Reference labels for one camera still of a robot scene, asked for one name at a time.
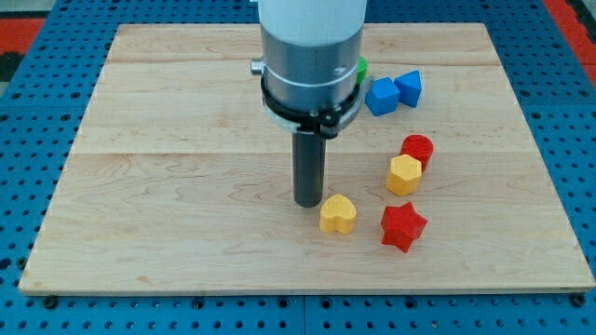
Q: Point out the yellow hexagon block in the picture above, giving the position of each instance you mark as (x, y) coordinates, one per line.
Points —
(404, 174)

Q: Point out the light wooden board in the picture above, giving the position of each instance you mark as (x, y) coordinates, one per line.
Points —
(179, 184)

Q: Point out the blue triangle block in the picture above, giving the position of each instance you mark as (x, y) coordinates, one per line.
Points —
(410, 87)

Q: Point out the yellow heart block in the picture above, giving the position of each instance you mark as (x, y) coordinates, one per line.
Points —
(337, 214)

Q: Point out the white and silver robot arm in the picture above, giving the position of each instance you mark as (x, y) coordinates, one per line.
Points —
(309, 65)

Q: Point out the blue cube block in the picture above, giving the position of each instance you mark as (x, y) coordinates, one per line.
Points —
(383, 97)

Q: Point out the red cylinder block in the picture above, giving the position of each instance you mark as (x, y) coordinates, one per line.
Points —
(419, 147)

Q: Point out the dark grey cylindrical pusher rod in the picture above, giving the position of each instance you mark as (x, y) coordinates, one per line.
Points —
(308, 162)

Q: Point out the red star block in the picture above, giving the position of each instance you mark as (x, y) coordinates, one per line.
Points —
(402, 225)

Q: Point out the green block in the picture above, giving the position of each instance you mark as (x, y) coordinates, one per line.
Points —
(361, 70)

